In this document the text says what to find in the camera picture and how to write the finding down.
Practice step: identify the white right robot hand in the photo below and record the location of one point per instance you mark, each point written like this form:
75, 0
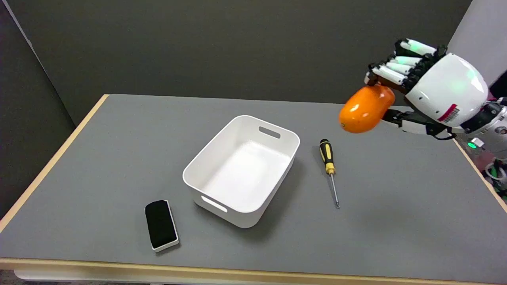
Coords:
447, 89

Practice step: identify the orange mango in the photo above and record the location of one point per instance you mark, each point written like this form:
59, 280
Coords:
366, 109

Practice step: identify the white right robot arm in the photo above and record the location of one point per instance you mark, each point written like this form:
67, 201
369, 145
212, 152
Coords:
491, 118

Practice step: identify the white plastic box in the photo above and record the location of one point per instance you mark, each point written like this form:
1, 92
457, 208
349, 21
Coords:
241, 170

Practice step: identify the black yellow screwdriver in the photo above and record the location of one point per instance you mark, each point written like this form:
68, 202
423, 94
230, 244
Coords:
328, 162

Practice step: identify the black whiteboard eraser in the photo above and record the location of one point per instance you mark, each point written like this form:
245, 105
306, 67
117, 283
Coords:
160, 225

